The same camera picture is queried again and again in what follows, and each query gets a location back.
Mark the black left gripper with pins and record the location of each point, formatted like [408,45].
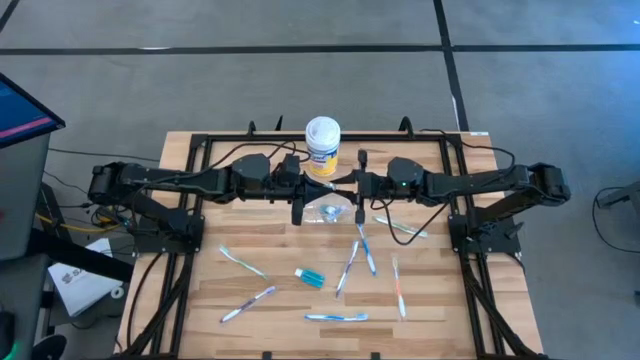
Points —
[295,190]

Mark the purple white toothbrush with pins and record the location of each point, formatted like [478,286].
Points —
[248,303]
[347,268]

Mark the black table clamp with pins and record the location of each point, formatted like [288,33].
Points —
[251,129]
[279,124]
[406,125]

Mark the white tape roll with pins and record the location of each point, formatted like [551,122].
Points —
[117,292]

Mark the grey floor box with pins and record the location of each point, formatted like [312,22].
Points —
[625,195]

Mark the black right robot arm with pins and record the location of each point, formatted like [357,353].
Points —
[475,182]

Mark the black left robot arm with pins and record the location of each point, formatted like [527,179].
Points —
[165,179]

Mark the tilted flat screen monitor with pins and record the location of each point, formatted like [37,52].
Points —
[20,115]

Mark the blue white toothbrush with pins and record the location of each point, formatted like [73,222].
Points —
[335,317]
[367,250]
[339,213]

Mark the white printed booklet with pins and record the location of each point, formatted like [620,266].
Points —
[80,285]

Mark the grey cabinet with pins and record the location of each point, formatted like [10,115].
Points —
[22,200]

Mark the black metal table frame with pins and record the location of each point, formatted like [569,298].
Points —
[380,137]

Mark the Lysol wipes canister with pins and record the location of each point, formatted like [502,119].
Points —
[322,150]

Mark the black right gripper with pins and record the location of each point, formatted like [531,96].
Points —
[375,186]

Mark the green white toothbrush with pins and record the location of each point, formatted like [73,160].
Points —
[407,229]
[329,186]
[242,262]

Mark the orange green toothbrush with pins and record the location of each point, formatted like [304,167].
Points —
[398,290]

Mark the black metal beam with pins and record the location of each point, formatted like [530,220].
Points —
[85,257]

